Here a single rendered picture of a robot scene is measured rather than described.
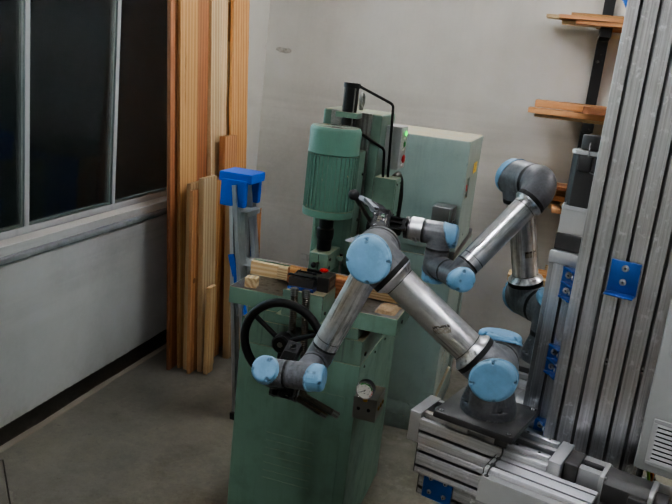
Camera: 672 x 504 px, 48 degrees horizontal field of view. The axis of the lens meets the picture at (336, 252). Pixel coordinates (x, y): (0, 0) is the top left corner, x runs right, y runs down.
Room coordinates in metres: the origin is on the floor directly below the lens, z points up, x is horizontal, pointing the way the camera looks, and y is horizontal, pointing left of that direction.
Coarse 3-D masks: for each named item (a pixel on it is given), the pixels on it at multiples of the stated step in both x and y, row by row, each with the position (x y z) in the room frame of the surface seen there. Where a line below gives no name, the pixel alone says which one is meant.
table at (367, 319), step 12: (240, 288) 2.47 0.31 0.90; (252, 288) 2.48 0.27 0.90; (264, 288) 2.50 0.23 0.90; (276, 288) 2.51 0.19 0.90; (240, 300) 2.47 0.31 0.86; (252, 300) 2.46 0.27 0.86; (264, 300) 2.45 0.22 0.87; (372, 300) 2.50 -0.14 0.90; (360, 312) 2.36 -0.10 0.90; (372, 312) 2.37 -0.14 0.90; (288, 324) 2.32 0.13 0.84; (300, 324) 2.31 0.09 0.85; (360, 324) 2.35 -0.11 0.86; (372, 324) 2.34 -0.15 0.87; (384, 324) 2.33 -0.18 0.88; (396, 324) 2.32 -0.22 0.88
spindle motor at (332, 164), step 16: (320, 128) 2.50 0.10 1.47; (336, 128) 2.49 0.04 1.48; (352, 128) 2.55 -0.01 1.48; (320, 144) 2.49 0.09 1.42; (336, 144) 2.48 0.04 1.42; (352, 144) 2.50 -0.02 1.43; (320, 160) 2.50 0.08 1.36; (336, 160) 2.49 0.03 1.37; (352, 160) 2.52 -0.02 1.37; (320, 176) 2.49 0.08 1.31; (336, 176) 2.49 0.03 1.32; (352, 176) 2.53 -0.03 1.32; (304, 192) 2.56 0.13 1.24; (320, 192) 2.49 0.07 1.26; (336, 192) 2.49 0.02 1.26; (304, 208) 2.53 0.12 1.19; (320, 208) 2.49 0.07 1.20; (336, 208) 2.49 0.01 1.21; (352, 208) 2.54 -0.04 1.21
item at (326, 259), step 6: (312, 252) 2.53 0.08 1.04; (318, 252) 2.53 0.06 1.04; (324, 252) 2.54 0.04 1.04; (330, 252) 2.55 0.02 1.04; (336, 252) 2.60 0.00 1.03; (312, 258) 2.53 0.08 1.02; (318, 258) 2.52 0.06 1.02; (324, 258) 2.51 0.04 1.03; (330, 258) 2.53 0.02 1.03; (318, 264) 2.52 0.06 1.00; (324, 264) 2.51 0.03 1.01; (330, 264) 2.55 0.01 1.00; (336, 264) 2.62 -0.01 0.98; (330, 270) 2.55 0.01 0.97
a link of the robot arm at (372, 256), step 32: (352, 256) 1.79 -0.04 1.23; (384, 256) 1.76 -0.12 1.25; (384, 288) 1.78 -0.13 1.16; (416, 288) 1.78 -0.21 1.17; (416, 320) 1.78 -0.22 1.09; (448, 320) 1.76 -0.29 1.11; (448, 352) 1.77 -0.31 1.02; (480, 352) 1.72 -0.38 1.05; (512, 352) 1.80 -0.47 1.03; (480, 384) 1.70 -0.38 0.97; (512, 384) 1.69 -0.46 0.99
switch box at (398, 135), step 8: (400, 128) 2.78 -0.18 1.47; (392, 136) 2.79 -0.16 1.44; (400, 136) 2.78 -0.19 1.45; (392, 144) 2.79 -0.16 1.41; (400, 144) 2.78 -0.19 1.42; (392, 152) 2.79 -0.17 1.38; (400, 152) 2.79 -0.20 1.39; (392, 160) 2.79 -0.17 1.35; (400, 160) 2.81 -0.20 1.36; (392, 168) 2.79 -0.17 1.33; (400, 168) 2.83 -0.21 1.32
